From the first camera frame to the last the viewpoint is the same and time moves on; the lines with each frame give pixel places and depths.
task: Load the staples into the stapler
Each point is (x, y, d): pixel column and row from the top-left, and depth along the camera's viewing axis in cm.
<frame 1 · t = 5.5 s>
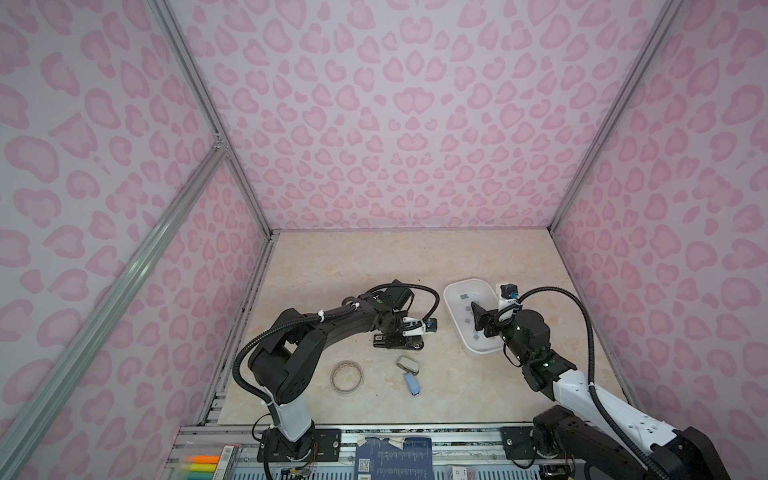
left hand: (410, 330, 89), fingers open
right hand: (486, 299, 82), fingers open
blue mini stapler: (412, 384, 82), point 3 cm above the table
clear tape roll: (347, 377, 86), on the table
white plastic tray: (459, 295, 103), on the table
grey staple strip: (476, 337, 92), on the table

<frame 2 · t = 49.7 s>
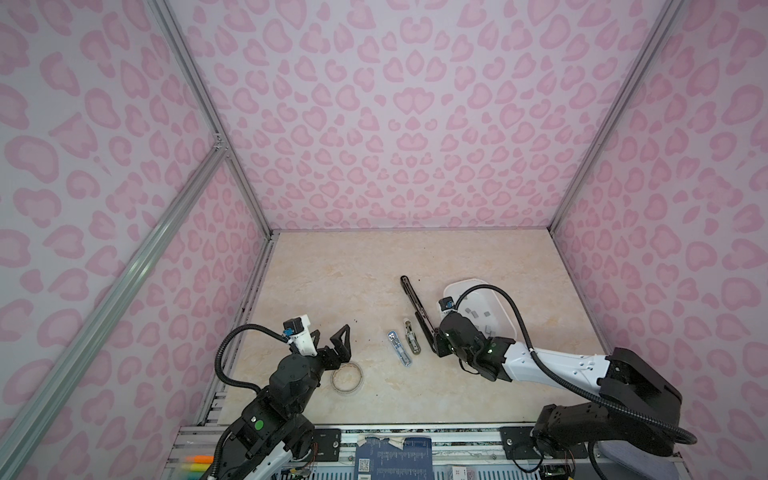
left hand: (336, 326, 73), fingers open
right hand: (436, 329, 85), fingers closed
blue mini stapler: (400, 349, 90), point 2 cm above the table
black stapler: (428, 336, 92), point 2 cm above the table
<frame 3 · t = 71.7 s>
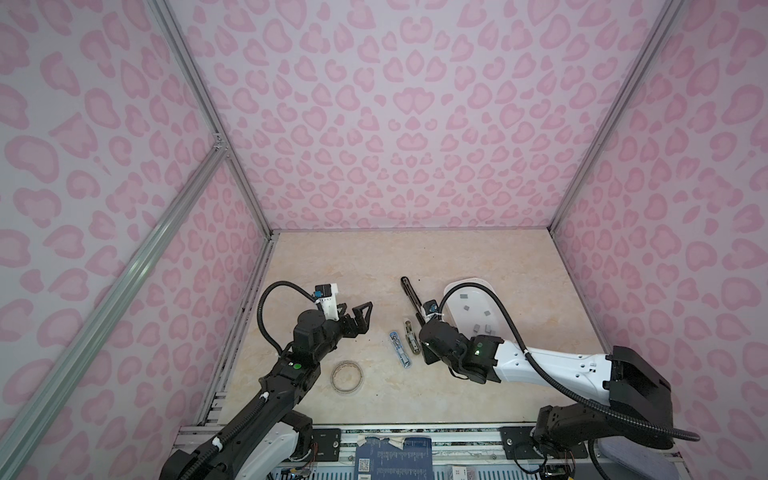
left hand: (361, 301, 79), fingers open
right hand: (425, 336, 81), fingers closed
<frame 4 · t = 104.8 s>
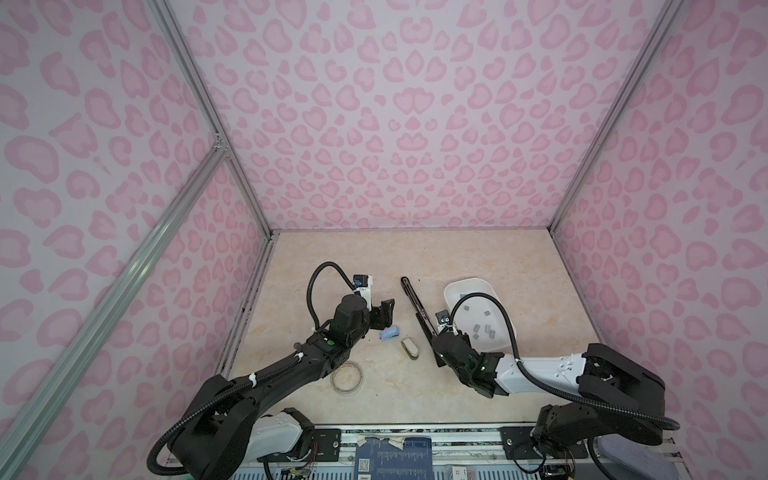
left hand: (385, 296, 83), fingers open
right hand: (440, 334, 87), fingers open
blue mini stapler: (390, 332, 93), point 2 cm above the table
